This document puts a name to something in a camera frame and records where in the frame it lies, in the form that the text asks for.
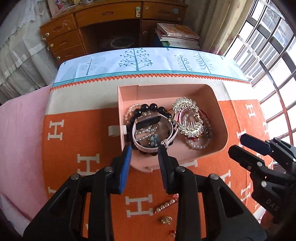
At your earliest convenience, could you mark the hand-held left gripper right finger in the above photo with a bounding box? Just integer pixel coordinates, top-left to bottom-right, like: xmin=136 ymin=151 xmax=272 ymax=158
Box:
xmin=158 ymin=145 xmax=266 ymax=241

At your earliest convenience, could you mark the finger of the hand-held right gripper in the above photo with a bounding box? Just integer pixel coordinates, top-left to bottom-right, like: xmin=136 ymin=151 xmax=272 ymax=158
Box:
xmin=228 ymin=145 xmax=266 ymax=175
xmin=240 ymin=134 xmax=296 ymax=163

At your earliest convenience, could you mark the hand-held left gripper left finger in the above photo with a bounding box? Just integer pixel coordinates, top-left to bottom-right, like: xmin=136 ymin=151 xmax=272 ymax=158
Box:
xmin=23 ymin=144 xmax=132 ymax=241

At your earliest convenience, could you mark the white pearl bracelet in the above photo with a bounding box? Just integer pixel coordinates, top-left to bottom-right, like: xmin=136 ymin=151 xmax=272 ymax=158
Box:
xmin=183 ymin=111 xmax=212 ymax=150

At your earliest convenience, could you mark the red bangle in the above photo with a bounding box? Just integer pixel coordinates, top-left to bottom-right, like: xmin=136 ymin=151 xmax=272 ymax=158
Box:
xmin=176 ymin=110 xmax=212 ymax=142

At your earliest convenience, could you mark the white strap wristwatch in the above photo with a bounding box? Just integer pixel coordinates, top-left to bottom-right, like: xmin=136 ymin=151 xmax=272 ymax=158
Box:
xmin=132 ymin=113 xmax=179 ymax=153

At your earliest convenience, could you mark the small pearl strand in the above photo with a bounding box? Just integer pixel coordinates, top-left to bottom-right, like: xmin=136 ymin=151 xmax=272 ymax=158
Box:
xmin=126 ymin=103 xmax=160 ymax=143

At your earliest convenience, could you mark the black bead bracelet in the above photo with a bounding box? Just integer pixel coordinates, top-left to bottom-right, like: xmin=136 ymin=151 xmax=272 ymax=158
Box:
xmin=125 ymin=103 xmax=177 ymax=156

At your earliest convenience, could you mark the silver rhinestone hair comb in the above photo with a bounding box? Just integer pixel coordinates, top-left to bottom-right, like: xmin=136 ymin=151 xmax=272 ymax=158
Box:
xmin=172 ymin=97 xmax=204 ymax=137

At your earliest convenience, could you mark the pink storage box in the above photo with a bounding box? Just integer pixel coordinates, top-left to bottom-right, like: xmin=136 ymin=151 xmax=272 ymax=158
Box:
xmin=109 ymin=84 xmax=229 ymax=173

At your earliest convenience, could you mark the pearl hair pin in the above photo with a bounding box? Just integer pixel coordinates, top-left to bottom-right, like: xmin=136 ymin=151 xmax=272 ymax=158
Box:
xmin=154 ymin=194 xmax=178 ymax=214

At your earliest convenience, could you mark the orange patterned blanket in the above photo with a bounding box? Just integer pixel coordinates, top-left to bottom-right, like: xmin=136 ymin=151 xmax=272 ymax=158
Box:
xmin=42 ymin=77 xmax=274 ymax=241

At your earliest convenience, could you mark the pink bed sheet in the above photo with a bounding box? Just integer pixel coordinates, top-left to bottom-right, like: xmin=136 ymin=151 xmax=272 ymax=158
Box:
xmin=0 ymin=85 xmax=52 ymax=223

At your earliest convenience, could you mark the metal window grille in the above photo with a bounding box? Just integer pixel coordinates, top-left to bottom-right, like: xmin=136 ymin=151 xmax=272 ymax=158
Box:
xmin=223 ymin=0 xmax=296 ymax=167

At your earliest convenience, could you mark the blue tree-print cloth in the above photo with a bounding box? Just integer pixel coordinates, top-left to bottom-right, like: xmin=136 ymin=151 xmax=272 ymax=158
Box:
xmin=53 ymin=47 xmax=251 ymax=87

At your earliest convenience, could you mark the cream curtain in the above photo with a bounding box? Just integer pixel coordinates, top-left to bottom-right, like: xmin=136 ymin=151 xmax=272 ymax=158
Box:
xmin=185 ymin=0 xmax=255 ymax=56

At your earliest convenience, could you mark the round basket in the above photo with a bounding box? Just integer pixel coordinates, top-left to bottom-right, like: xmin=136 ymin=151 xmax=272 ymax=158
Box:
xmin=110 ymin=36 xmax=136 ymax=49

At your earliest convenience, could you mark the stack of magazines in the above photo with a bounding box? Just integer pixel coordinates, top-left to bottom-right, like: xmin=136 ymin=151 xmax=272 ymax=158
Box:
xmin=154 ymin=23 xmax=201 ymax=50

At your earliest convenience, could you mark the wooden desk with drawers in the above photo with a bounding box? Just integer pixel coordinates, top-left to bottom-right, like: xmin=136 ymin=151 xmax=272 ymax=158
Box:
xmin=39 ymin=0 xmax=188 ymax=64

